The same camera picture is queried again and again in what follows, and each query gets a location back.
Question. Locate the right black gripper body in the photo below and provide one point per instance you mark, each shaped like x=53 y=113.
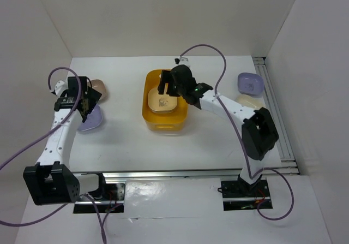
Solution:
x=178 y=90

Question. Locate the purple plate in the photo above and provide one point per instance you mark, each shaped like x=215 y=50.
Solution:
x=94 y=120
x=250 y=84

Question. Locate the brown square plate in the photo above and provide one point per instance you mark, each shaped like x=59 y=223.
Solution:
x=99 y=86

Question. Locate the cream square plate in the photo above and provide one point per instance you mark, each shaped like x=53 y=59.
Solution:
x=161 y=103

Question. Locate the beige square plate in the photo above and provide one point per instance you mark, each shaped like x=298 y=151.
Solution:
x=249 y=101

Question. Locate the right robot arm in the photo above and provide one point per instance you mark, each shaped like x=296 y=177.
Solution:
x=256 y=130

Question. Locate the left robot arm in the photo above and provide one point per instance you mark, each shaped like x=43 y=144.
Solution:
x=50 y=180

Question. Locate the yellow plastic bin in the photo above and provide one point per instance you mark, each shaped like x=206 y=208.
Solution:
x=173 y=121

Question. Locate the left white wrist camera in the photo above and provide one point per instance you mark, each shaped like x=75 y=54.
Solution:
x=59 y=88

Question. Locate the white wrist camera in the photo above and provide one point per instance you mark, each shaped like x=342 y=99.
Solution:
x=59 y=88
x=180 y=60

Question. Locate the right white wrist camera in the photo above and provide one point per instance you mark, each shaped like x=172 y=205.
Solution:
x=180 y=60

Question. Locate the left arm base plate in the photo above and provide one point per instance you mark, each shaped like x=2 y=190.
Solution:
x=109 y=198

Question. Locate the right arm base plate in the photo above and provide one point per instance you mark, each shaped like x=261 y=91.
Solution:
x=234 y=199

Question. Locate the aluminium rail front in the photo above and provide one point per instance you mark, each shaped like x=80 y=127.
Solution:
x=142 y=175

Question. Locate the aluminium rail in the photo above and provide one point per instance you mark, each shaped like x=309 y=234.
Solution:
x=288 y=162
x=142 y=175

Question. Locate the aluminium rail right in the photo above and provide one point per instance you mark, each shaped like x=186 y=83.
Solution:
x=288 y=162

